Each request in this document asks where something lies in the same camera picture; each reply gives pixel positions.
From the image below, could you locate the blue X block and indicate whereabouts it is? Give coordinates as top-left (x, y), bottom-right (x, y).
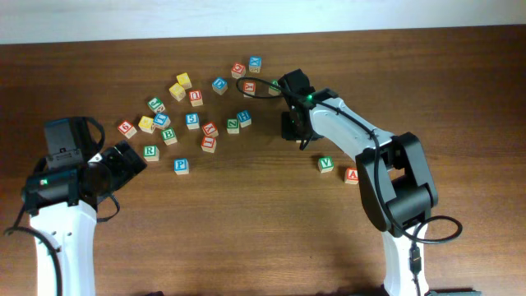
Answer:
top-left (248, 56), bottom-right (262, 73)

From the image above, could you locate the green R block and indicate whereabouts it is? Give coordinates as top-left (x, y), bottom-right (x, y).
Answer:
top-left (143, 146), bottom-right (160, 162)

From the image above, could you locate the green B block centre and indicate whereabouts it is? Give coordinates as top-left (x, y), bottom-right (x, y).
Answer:
top-left (161, 127), bottom-right (178, 146)

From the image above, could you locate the blue 5 block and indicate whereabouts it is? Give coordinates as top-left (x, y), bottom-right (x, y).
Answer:
top-left (185, 113), bottom-right (200, 130)

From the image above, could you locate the yellow block left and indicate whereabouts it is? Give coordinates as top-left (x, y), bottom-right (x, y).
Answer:
top-left (138, 116), bottom-right (155, 134)

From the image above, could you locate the green N block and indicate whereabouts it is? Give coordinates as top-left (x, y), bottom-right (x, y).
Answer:
top-left (269, 80), bottom-right (281, 96)

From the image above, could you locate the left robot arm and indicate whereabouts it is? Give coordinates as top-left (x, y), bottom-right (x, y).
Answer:
top-left (21, 117), bottom-right (146, 295)

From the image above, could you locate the blue L block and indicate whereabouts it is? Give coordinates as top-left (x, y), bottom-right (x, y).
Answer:
top-left (153, 113), bottom-right (171, 130)

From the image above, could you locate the yellow block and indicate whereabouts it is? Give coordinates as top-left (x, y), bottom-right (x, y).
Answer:
top-left (138, 116), bottom-right (155, 134)
top-left (176, 72), bottom-right (192, 90)
top-left (168, 83), bottom-right (186, 101)

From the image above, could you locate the red K block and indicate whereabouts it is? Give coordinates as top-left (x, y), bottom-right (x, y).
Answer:
top-left (242, 81), bottom-right (256, 97)

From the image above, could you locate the red 6 block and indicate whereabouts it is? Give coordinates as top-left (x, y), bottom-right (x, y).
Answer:
top-left (118, 120), bottom-right (136, 139)

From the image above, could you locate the red U block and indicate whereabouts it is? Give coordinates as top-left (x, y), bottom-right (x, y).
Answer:
top-left (188, 90), bottom-right (204, 107)

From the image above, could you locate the green V block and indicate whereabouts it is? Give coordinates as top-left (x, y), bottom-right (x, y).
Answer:
top-left (317, 156), bottom-right (335, 173)

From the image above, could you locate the yellow block upper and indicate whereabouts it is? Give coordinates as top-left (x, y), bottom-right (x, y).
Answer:
top-left (176, 72), bottom-right (192, 90)

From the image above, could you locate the blue H block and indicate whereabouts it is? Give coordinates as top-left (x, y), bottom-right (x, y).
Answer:
top-left (237, 110), bottom-right (251, 127)

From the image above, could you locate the yellow block lower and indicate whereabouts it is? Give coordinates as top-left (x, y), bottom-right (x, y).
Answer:
top-left (168, 83), bottom-right (186, 101)

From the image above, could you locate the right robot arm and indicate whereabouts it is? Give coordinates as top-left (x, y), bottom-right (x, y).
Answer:
top-left (276, 70), bottom-right (438, 295)

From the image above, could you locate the blue P block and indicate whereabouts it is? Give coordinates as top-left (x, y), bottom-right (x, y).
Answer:
top-left (173, 158), bottom-right (190, 175)

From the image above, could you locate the green Z block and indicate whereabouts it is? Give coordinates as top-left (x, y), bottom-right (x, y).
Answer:
top-left (226, 118), bottom-right (240, 134)

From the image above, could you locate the red C block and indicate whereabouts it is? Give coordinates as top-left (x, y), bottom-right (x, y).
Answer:
top-left (231, 62), bottom-right (247, 79)

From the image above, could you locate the red A block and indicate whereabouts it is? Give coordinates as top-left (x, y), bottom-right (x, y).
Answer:
top-left (344, 168), bottom-right (359, 185)

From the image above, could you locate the blue D block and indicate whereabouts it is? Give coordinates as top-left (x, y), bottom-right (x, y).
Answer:
top-left (212, 77), bottom-right (228, 95)

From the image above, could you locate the green J block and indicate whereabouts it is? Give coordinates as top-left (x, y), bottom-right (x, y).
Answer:
top-left (147, 97), bottom-right (166, 114)

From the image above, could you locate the red Y block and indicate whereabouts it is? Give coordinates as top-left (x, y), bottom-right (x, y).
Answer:
top-left (201, 122), bottom-right (219, 138)

